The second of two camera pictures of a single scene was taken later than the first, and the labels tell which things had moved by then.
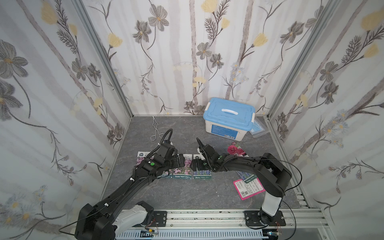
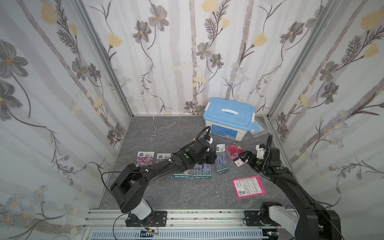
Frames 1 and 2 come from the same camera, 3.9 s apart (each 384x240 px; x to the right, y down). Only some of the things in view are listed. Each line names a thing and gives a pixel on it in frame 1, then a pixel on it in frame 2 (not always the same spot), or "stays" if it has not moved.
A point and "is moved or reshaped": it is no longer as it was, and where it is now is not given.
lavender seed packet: [201, 174] stays
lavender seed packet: [246, 177] is moved or reshaped
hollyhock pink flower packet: [234, 149] stays
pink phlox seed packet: [185, 172] stays
